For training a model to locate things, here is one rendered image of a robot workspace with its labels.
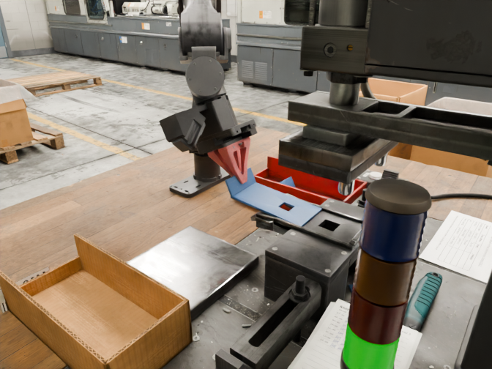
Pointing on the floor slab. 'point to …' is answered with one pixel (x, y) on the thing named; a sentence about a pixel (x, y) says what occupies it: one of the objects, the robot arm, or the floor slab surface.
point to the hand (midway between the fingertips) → (241, 179)
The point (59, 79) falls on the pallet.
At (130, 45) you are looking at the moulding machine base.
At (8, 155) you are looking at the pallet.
